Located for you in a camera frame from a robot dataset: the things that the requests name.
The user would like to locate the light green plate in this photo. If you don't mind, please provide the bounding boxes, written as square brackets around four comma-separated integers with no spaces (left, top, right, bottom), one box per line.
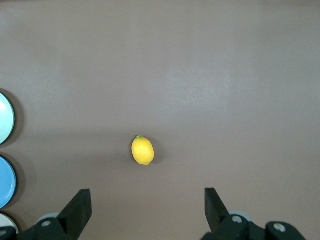
[0,91,16,146]

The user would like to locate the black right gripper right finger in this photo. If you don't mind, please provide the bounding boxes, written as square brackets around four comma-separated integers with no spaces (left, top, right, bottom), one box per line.
[201,187,266,240]

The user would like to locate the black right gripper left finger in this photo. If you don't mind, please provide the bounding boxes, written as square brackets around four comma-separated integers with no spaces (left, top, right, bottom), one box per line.
[18,188,93,240]

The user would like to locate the beige plate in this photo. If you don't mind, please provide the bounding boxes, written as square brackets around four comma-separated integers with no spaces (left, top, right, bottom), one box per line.
[0,212,20,235]

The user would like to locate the blue plate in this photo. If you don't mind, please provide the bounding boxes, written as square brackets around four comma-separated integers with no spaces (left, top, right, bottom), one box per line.
[0,155,18,210]

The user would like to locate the yellow lemon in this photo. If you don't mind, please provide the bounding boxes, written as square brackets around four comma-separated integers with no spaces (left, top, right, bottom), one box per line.
[131,135,155,166]

